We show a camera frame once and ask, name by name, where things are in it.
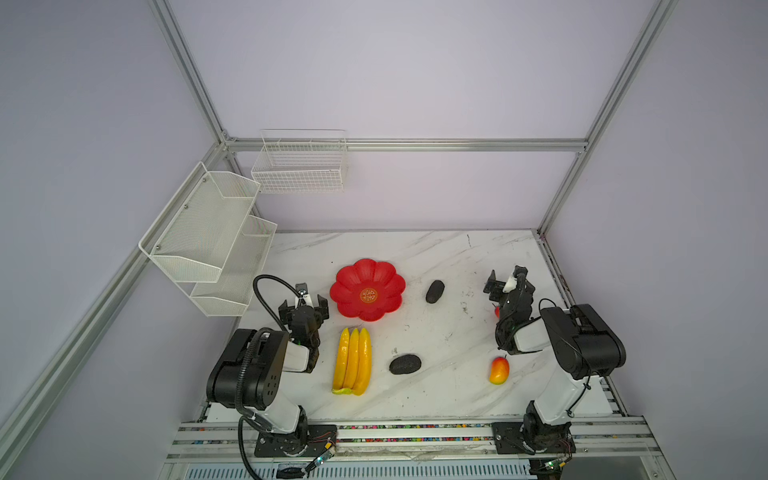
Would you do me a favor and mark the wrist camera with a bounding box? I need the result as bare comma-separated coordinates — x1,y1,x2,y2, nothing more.
502,275,517,294
295,283,314,307

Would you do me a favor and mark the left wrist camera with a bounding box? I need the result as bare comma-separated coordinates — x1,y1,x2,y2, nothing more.
295,283,314,307

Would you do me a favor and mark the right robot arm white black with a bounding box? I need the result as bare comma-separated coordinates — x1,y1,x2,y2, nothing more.
483,265,626,452

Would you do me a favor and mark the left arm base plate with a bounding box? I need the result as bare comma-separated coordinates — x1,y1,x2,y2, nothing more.
252,424,338,458

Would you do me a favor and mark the yellow fake banana bunch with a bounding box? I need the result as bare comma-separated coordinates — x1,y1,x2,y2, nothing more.
332,328,373,396

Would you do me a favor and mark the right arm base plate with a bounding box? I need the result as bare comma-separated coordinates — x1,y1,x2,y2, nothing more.
491,422,576,455

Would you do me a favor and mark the dark fake avocado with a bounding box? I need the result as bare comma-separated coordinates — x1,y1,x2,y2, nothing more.
388,354,422,375
425,280,445,304

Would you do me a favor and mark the white wire basket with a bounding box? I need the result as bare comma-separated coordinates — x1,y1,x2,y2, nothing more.
251,129,348,194

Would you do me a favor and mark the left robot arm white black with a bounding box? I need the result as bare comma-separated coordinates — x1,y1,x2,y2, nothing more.
206,296,329,435

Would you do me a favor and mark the white mesh two-tier shelf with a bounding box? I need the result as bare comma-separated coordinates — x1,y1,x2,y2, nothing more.
138,163,277,317

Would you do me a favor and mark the aluminium frame rail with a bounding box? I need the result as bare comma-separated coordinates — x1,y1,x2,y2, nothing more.
165,416,662,463

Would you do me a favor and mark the red flower-shaped fruit bowl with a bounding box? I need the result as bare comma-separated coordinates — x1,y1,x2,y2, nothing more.
330,259,406,322

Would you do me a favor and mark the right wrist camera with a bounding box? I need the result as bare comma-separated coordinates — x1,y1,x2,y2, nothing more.
502,275,517,294

